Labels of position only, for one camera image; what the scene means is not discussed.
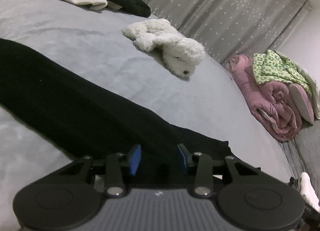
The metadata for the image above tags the white plush dog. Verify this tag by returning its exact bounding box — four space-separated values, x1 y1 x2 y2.
122 18 206 79

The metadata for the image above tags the pale folded blanket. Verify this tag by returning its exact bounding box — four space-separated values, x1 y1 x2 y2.
297 70 320 120

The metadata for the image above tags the green patterned cloth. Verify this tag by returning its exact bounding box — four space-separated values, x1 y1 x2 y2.
252 49 313 98

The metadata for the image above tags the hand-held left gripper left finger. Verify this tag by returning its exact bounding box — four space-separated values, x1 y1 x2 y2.
62 144 142 197

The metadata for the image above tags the grey quilted blanket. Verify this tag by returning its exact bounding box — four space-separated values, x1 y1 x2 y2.
277 121 320 189

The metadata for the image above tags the black and cream sweater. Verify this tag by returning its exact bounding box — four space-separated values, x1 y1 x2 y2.
0 38 250 186

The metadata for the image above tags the pink pillow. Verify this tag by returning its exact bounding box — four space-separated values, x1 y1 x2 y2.
289 83 315 125

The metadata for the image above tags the pink quilt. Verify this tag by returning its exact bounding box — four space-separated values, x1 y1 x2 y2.
224 55 304 142

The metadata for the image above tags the grey star curtain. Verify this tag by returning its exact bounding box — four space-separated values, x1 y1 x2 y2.
137 0 313 64

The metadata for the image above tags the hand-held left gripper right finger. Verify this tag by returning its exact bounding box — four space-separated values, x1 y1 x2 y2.
176 143 262 197

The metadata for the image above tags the grey bed sheet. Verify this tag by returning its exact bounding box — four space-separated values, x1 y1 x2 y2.
0 0 298 221

